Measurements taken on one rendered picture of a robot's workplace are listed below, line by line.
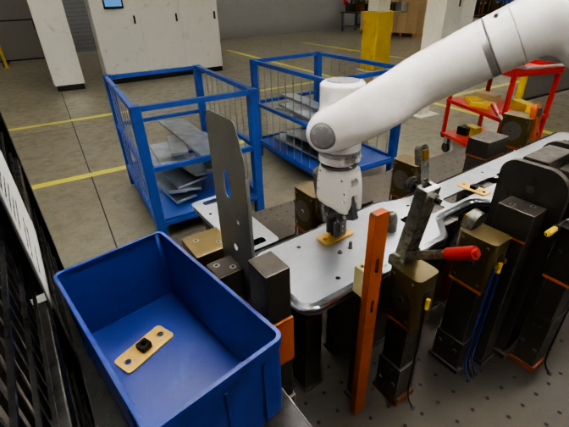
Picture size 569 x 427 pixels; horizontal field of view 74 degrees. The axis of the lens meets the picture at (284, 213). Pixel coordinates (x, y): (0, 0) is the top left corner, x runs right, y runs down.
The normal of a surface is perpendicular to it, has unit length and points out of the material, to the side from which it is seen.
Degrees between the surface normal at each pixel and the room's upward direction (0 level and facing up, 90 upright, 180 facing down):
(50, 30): 90
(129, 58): 90
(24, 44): 90
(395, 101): 71
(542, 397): 0
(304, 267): 0
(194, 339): 0
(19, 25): 90
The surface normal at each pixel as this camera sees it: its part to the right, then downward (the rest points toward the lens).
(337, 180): -0.74, 0.34
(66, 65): 0.46, 0.44
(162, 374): -0.03, -0.86
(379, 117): 0.09, 0.32
